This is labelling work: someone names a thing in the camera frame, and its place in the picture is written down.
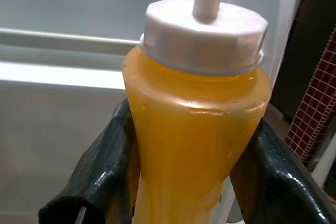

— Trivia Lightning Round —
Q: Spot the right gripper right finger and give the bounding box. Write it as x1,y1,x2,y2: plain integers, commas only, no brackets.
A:
230,115,336,224

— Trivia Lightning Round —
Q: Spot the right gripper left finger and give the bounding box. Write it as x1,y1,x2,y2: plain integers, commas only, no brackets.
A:
38,98,140,224

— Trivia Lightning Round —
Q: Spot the orange squeeze bottle white cap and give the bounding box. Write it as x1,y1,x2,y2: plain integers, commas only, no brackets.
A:
121,0,271,224

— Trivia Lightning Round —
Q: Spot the silver fridge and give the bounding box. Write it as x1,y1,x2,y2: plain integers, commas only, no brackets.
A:
0,0,302,224

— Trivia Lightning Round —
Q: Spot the wide red brick pillar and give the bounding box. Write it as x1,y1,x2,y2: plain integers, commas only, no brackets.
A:
285,24,336,167

